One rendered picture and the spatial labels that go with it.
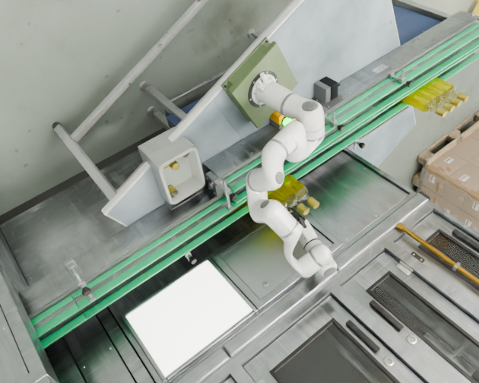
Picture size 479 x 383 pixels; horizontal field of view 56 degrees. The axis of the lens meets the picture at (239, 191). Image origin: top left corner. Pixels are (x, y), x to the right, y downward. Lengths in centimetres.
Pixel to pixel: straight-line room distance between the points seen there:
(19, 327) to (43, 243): 78
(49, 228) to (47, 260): 20
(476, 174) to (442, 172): 35
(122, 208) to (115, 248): 16
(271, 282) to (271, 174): 54
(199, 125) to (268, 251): 60
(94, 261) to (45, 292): 20
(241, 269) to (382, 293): 57
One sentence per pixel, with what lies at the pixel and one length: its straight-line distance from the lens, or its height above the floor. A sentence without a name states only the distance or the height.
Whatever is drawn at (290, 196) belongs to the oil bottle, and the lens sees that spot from 192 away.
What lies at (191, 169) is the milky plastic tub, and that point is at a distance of 189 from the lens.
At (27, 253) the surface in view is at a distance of 233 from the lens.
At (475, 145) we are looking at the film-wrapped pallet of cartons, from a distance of 602.
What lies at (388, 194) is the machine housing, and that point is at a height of 124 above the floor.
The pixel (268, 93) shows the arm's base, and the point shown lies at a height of 90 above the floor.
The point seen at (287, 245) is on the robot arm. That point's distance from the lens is 160.
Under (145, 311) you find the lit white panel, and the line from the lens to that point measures 189.
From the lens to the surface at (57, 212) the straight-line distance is 243.
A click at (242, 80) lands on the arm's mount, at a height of 82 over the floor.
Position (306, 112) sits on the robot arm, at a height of 110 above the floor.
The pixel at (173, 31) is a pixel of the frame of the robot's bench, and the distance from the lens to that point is 229.
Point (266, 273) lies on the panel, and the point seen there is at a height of 121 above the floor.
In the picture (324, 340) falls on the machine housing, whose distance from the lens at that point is 179.
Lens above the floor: 205
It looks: 36 degrees down
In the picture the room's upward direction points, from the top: 132 degrees clockwise
